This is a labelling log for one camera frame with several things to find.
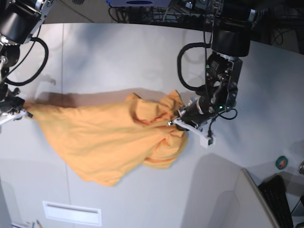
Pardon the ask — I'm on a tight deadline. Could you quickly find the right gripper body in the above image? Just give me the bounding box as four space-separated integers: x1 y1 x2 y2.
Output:
0 87 25 113

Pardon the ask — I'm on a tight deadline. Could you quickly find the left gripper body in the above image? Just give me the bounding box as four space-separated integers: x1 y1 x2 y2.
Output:
177 95 221 129

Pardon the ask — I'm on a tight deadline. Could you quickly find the orange t-shirt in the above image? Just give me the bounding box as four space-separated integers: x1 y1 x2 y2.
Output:
26 91 187 187

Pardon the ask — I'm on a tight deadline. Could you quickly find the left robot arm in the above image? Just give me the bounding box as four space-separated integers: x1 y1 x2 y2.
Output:
168 0 258 148

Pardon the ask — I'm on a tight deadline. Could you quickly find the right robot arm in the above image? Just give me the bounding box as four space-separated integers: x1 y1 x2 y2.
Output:
0 0 55 125

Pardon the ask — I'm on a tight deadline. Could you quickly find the green tape roll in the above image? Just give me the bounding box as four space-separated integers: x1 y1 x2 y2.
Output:
275 156 288 170

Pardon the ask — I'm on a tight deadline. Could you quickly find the black keyboard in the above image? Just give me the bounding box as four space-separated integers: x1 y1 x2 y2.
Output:
258 175 294 228

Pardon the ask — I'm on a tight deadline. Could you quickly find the pencil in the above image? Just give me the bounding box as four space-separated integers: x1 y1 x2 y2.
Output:
36 220 43 228

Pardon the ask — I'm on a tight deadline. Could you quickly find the white rectangular tray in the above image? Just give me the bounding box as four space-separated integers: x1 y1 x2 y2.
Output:
42 201 102 227

